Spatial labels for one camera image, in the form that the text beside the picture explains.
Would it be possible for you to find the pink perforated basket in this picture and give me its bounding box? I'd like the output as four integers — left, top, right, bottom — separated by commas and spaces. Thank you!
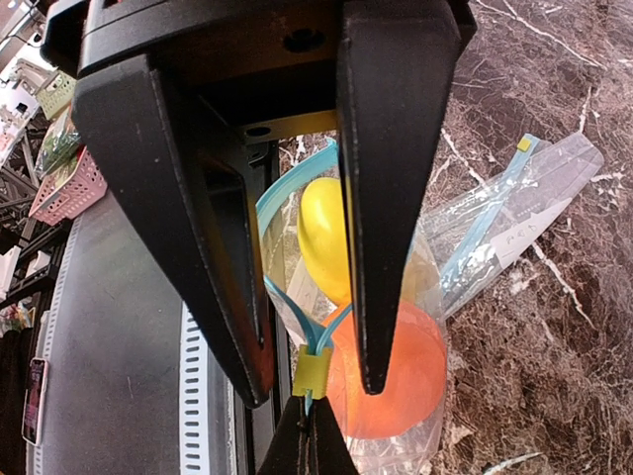
29, 146, 107, 226

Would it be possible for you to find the black front rail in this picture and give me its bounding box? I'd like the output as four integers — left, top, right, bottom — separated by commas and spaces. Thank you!
233, 141, 292, 474

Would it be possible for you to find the yellow toy mango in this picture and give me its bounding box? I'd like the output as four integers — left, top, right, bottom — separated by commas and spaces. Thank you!
297, 177, 351, 306

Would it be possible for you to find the smartphone with pink case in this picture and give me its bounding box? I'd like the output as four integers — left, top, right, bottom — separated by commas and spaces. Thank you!
21, 358, 49, 446

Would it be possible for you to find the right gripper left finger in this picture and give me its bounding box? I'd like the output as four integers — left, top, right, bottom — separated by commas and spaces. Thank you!
257, 396, 309, 475

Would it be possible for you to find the white slotted cable duct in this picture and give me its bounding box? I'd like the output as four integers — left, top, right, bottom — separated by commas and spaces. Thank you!
178, 304, 211, 474

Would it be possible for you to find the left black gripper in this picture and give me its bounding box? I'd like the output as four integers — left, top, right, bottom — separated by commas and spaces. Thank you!
42, 1, 477, 143

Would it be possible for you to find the pale green storage basket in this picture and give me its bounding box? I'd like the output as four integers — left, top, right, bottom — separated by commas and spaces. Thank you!
36, 71, 76, 120

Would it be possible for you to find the clear zip bag blue zipper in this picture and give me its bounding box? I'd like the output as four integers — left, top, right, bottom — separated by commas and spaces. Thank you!
256, 142, 446, 474

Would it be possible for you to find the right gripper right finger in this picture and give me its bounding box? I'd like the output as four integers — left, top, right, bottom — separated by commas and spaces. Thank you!
309, 398, 358, 475

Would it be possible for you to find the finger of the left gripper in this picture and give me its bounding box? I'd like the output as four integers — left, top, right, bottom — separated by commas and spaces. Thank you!
72, 55, 275, 408
336, 1, 462, 395

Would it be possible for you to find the orange toy fruit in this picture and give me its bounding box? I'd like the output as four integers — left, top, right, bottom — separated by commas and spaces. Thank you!
327, 301, 447, 439

